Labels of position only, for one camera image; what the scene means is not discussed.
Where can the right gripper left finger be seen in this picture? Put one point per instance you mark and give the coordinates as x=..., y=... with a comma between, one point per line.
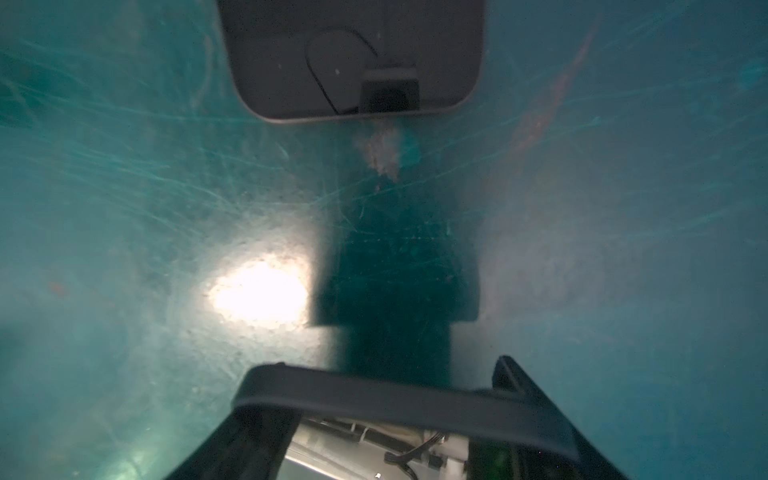
x=250, y=444

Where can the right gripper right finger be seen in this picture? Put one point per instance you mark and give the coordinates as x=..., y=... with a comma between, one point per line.
x=536, y=439

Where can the phone dark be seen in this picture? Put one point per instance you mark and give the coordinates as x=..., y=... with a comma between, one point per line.
x=321, y=392

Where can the phone white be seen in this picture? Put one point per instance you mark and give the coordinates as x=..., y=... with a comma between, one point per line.
x=301, y=61

